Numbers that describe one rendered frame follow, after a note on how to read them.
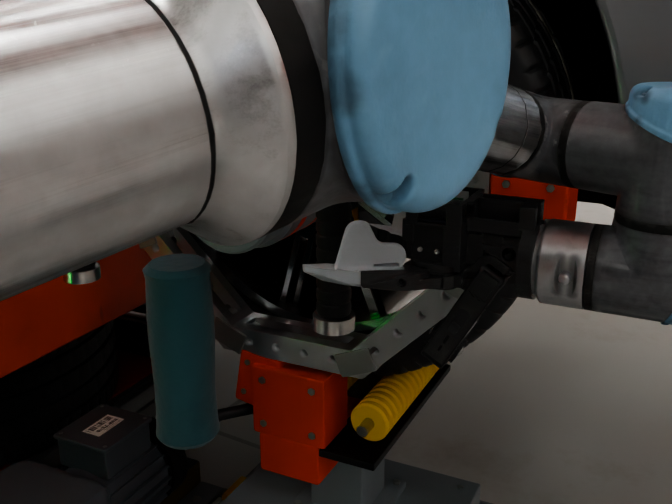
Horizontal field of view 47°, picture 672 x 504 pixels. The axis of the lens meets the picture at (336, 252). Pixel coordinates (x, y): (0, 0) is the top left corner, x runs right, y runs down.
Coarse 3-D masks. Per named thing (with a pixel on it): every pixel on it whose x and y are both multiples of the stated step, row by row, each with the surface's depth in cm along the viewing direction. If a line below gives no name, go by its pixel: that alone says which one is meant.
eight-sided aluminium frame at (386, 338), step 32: (224, 288) 116; (224, 320) 113; (256, 320) 116; (288, 320) 114; (416, 320) 99; (256, 352) 112; (288, 352) 109; (320, 352) 107; (352, 352) 104; (384, 352) 102
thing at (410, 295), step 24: (384, 216) 108; (288, 240) 136; (312, 240) 115; (216, 264) 121; (240, 264) 123; (264, 264) 127; (288, 264) 118; (240, 288) 121; (264, 288) 122; (288, 288) 119; (312, 288) 127; (360, 288) 129; (288, 312) 118; (312, 312) 119; (360, 312) 117; (384, 312) 113
